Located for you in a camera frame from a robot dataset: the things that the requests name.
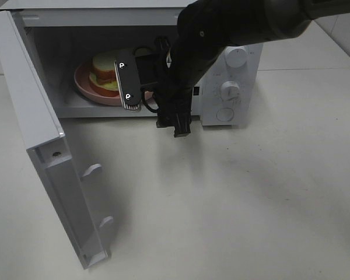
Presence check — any upper white power knob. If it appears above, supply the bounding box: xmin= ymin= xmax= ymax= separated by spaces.
xmin=224 ymin=47 xmax=248 ymax=68

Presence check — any round white door button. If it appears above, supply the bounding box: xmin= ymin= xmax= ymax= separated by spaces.
xmin=216 ymin=108 xmax=234 ymax=122

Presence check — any white microwave oven body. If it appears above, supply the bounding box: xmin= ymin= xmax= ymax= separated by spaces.
xmin=0 ymin=1 xmax=263 ymax=126

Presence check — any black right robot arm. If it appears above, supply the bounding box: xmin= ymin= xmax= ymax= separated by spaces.
xmin=153 ymin=0 xmax=350 ymax=137

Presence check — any toast sandwich with lettuce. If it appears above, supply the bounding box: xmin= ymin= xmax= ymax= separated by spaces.
xmin=89 ymin=50 xmax=120 ymax=97

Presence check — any white microwave door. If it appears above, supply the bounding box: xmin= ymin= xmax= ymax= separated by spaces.
xmin=0 ymin=11 xmax=113 ymax=269

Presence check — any pink round plate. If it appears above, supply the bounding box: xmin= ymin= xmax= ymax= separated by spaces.
xmin=73 ymin=60 xmax=154 ymax=106

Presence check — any black camera cable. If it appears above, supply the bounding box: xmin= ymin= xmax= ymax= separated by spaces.
xmin=141 ymin=93 xmax=161 ymax=114

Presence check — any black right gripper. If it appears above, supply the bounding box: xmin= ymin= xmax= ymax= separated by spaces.
xmin=153 ymin=36 xmax=193 ymax=138

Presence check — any lower white timer knob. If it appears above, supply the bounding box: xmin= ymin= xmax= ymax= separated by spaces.
xmin=220 ymin=81 xmax=240 ymax=101

